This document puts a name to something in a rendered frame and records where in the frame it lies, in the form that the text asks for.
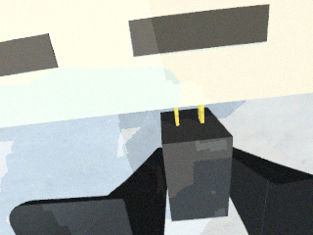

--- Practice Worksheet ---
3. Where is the black two-prong charger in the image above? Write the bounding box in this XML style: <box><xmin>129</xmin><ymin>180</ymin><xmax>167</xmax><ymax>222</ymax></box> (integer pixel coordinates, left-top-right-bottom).
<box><xmin>160</xmin><ymin>105</ymin><xmax>233</xmax><ymax>221</ymax></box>

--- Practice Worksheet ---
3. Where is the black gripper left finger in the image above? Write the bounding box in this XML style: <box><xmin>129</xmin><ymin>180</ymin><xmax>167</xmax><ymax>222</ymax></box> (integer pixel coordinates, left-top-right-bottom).
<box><xmin>9</xmin><ymin>147</ymin><xmax>167</xmax><ymax>235</ymax></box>

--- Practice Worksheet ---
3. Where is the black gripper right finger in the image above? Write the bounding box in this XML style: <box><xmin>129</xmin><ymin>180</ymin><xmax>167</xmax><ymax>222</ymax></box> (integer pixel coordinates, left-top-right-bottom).
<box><xmin>229</xmin><ymin>147</ymin><xmax>313</xmax><ymax>235</ymax></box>

